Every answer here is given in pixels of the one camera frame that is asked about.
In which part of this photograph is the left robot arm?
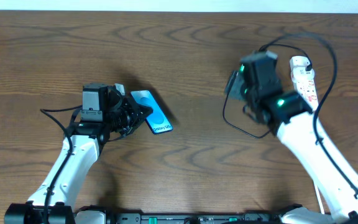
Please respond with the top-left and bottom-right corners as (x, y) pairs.
(4, 83), (153, 224)

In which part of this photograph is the black charging cable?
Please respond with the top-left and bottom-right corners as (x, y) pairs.
(222, 43), (313, 140)

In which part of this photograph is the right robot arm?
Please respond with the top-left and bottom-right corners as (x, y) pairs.
(225, 51), (358, 223)

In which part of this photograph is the white power strip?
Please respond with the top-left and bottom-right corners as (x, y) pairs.
(291, 67), (319, 111)

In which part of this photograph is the white charger plug adapter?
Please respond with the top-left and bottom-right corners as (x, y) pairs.
(290, 56), (311, 70)

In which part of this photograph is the blue screen smartphone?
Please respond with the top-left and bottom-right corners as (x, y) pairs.
(131, 90), (173, 134)

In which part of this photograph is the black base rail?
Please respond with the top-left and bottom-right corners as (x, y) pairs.
(108, 212), (281, 224)

